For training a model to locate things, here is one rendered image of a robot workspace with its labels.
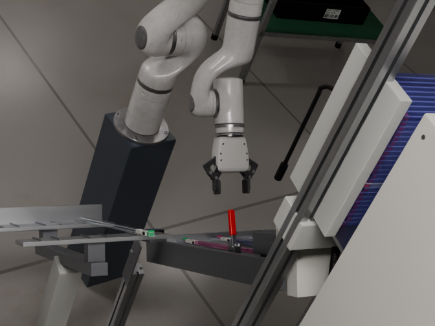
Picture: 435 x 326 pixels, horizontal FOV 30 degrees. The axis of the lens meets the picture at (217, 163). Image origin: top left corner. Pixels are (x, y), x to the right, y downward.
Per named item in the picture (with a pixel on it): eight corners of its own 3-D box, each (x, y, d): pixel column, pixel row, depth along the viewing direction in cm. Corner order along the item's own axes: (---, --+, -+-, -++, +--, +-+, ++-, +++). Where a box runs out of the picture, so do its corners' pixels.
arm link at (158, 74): (130, 72, 260) (149, 8, 245) (178, 68, 270) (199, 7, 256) (147, 95, 253) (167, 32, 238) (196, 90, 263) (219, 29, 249)
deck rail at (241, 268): (146, 261, 229) (145, 239, 229) (153, 260, 230) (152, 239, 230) (278, 291, 166) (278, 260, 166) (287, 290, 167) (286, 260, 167)
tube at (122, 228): (154, 236, 182) (154, 231, 182) (148, 237, 182) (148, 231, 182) (84, 220, 227) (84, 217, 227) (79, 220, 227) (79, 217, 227)
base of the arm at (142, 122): (102, 112, 270) (115, 67, 259) (150, 105, 282) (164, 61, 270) (131, 149, 260) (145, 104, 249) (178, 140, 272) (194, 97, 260)
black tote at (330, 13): (276, 18, 437) (284, 0, 430) (264, 0, 448) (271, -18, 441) (362, 25, 463) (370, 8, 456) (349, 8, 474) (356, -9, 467)
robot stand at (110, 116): (65, 253, 313) (105, 113, 270) (105, 242, 323) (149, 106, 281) (86, 288, 303) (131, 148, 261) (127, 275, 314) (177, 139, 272)
